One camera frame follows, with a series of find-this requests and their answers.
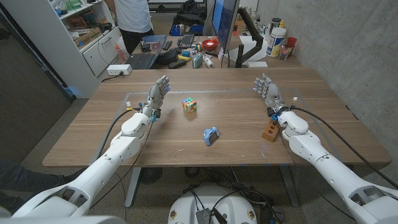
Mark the black floor fan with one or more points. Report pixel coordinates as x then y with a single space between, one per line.
150 175

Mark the person in white shirt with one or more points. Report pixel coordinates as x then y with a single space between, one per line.
133 15

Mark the person in dark trousers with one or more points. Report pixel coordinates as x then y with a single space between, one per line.
25 180

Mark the dark laptop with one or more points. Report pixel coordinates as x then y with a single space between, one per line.
141 60

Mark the multicolour puzzle cube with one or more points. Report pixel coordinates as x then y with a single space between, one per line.
189 105

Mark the white wipes canister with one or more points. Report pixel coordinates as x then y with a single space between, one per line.
275 42

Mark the grey table leg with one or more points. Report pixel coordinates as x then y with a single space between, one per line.
133 186
289 186

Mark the grey mesh electronics box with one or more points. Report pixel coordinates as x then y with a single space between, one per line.
203 216

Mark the white paper sheet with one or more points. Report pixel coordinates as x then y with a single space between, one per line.
248 46

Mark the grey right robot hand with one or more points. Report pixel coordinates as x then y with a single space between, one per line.
271 93

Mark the teal box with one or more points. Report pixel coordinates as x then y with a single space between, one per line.
197 60

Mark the small white roll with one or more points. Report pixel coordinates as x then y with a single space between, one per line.
209 63

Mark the blue plastic crate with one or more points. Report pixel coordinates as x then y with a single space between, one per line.
196 30

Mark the flat black case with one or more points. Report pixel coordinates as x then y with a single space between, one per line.
177 64

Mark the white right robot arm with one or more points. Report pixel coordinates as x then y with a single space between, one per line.
329 168

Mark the computer monitor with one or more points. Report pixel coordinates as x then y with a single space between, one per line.
225 21

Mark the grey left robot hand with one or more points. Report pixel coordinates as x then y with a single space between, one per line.
157 93

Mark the black backpack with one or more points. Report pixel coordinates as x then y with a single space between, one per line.
189 14

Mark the red bowl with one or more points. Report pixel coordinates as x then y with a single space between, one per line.
210 44

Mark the orange wooden block with holes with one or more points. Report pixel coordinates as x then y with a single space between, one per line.
270 132

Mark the black keyboard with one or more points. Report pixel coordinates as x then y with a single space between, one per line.
186 41

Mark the blue toy camera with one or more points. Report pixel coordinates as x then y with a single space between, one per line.
211 137

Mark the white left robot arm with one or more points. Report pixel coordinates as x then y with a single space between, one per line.
102 165

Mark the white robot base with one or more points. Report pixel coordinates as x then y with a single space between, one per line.
233 205

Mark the cardboard box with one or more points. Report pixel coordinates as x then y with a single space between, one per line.
88 36

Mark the black remote control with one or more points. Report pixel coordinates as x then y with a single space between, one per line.
167 45

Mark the yellow bottle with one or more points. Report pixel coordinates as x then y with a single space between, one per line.
282 24

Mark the flat white box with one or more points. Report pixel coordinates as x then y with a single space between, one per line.
257 64

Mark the white shelf cabinet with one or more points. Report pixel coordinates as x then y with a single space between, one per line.
62 53

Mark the white power strip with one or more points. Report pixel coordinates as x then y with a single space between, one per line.
119 69

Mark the black pouch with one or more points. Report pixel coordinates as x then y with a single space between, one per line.
168 57

